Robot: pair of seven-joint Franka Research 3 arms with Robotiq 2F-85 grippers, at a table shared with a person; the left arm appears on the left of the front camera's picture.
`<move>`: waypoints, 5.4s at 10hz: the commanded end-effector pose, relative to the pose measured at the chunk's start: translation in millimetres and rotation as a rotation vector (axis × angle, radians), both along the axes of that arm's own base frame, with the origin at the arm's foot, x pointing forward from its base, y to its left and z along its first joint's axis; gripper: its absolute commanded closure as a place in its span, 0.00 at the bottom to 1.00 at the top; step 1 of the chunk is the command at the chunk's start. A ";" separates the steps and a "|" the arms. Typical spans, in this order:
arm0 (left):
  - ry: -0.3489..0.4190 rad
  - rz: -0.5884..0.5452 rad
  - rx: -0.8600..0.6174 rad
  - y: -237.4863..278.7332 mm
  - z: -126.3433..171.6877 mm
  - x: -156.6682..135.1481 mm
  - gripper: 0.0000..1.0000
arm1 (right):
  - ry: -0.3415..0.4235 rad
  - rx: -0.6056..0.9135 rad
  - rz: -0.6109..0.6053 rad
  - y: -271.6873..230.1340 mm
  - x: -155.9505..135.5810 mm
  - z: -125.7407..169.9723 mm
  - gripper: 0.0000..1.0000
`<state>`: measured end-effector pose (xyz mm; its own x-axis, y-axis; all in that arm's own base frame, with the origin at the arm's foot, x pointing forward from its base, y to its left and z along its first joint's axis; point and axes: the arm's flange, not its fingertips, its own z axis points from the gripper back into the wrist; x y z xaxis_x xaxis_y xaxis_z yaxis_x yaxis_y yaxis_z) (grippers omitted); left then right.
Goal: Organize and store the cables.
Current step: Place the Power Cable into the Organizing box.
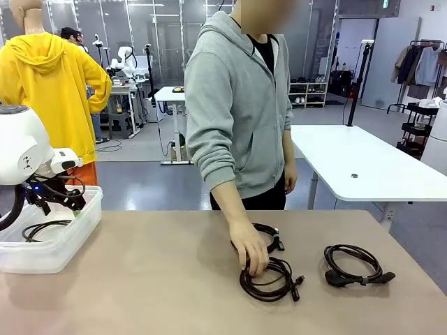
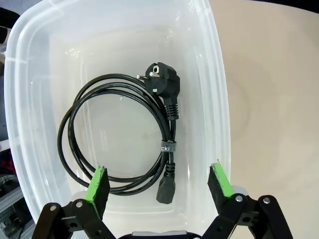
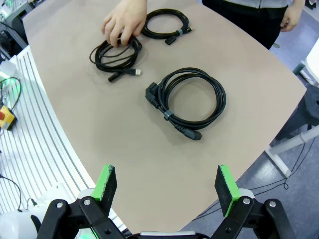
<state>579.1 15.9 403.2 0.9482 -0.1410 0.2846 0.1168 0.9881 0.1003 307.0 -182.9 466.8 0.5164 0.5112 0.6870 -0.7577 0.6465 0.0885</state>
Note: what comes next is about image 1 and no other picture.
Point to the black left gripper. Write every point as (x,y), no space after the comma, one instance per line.
(56,190)

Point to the person's left forearm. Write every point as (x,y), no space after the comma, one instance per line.
(290,150)

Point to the person's right forearm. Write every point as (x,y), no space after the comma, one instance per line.
(230,206)

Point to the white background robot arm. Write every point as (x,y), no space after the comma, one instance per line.
(124,57)

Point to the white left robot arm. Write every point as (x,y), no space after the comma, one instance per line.
(17,146)

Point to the person's right hand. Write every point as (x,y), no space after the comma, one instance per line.
(251,249)

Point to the person's left hand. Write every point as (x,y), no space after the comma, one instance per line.
(290,179)

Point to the orange shorts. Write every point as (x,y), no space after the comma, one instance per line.
(87,174)

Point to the translucent white plastic container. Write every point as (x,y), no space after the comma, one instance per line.
(52,256)

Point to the gray step stool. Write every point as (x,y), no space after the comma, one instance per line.
(120,124)

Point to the yellow hoodie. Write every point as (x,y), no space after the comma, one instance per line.
(52,87)

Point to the gray background workbench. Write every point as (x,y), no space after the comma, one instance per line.
(122,87)

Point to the white standing desk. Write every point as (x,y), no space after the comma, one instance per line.
(171,95)

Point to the black tripod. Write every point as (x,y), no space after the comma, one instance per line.
(150,70)

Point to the yellow object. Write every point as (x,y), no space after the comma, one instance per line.
(178,89)

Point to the black stand white head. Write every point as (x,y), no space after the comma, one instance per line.
(97,40)

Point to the background person black cap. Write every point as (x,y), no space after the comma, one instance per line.
(70,33)

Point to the beige mannequin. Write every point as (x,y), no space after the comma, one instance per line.
(29,17)

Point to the gray zip hoodie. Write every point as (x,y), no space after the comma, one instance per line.
(227,104)

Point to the black trousers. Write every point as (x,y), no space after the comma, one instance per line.
(265,199)

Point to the black t-shirt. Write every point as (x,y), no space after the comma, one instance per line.
(265,56)

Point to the white sneaker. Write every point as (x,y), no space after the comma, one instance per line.
(299,100)

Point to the wooden shoe rack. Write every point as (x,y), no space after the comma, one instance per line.
(311,93)

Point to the person head blurred face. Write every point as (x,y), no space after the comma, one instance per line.
(265,15)

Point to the white table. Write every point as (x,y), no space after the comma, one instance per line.
(349,153)

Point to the black luggage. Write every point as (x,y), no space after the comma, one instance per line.
(340,83)

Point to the black clothes rack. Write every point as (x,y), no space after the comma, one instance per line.
(394,104)

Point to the black utility cart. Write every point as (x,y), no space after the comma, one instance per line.
(415,130)

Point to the beige coat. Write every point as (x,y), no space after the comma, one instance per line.
(398,66)

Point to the dark navy jacket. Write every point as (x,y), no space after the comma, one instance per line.
(408,66)

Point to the green exit sign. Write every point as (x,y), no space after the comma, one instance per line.
(385,3)

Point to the light gray shirt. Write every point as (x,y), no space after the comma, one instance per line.
(426,66)

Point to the black camera pole stand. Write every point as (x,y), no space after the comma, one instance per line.
(359,83)

